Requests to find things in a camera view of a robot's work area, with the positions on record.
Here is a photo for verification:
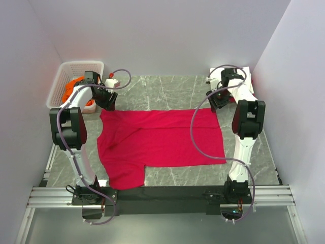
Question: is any crimson red t shirt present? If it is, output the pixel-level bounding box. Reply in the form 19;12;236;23
97;108;226;190

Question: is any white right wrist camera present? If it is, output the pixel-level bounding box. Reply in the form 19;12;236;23
206;78;220;92

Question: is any folded red t shirt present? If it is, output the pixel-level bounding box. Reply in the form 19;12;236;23
228;79;257;103

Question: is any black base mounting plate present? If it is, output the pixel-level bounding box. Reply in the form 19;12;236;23
72;186;252;217

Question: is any folded white printed t shirt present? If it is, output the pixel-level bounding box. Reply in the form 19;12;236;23
210;66;254;94

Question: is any orange t shirt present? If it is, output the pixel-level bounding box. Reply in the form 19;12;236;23
62;76;84;103

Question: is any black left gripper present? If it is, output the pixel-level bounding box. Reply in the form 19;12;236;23
92;85;118;111

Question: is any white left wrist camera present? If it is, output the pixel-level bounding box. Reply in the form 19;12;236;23
104;73;120;89

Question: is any aluminium extrusion rail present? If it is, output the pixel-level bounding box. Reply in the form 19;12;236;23
26;185;296;208

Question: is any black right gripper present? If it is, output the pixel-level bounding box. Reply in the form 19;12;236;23
206;87;231;112

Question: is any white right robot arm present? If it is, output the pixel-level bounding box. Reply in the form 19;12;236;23
206;65;266;203

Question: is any white plastic laundry basket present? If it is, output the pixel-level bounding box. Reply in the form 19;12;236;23
46;60;104;109

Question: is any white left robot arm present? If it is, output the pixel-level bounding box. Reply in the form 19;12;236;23
49;71;120;205

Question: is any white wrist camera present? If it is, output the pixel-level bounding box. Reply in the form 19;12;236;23
104;73;120;89
206;78;220;92

